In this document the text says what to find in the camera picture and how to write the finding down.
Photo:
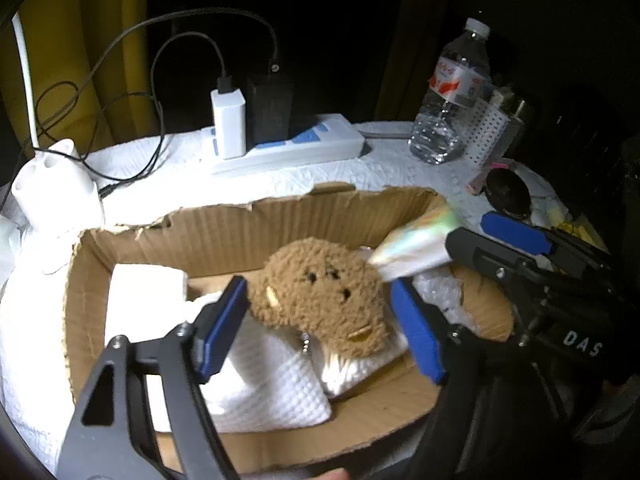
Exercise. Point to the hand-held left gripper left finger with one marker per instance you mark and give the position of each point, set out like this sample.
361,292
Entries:
222,330

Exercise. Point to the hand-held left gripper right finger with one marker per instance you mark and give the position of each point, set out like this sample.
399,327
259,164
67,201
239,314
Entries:
415,335

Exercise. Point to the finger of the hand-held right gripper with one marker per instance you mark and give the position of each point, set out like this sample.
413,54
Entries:
515,234
480,255

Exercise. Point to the colourful printed packet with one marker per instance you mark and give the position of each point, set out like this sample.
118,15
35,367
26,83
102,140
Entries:
415,245

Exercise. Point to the white waffle cloth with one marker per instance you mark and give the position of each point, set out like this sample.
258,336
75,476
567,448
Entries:
280,385

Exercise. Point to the cardboard box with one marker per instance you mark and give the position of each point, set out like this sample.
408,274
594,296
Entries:
380,410

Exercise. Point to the white tissue stack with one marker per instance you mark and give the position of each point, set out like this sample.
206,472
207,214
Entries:
145,287

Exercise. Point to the brown plush toy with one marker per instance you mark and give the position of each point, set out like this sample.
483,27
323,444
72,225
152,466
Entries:
320,295

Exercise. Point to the person's left hand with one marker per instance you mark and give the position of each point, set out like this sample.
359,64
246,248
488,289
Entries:
330,475

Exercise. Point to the black round object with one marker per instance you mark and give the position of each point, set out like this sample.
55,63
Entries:
507,192

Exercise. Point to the white perforated holder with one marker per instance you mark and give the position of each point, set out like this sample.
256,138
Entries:
487,130

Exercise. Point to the clear water bottle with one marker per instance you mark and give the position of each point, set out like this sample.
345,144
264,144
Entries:
447,100

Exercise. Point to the white power strip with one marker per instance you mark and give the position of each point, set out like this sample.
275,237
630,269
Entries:
300,144

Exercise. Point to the white charger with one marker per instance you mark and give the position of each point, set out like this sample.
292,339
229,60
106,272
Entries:
228,125

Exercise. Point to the white desk lamp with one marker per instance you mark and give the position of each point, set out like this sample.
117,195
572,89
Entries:
55,185

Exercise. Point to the black power adapter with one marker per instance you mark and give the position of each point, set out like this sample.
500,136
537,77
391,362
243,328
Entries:
270,107

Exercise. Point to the yellow curtain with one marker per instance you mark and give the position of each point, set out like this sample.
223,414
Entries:
65,35

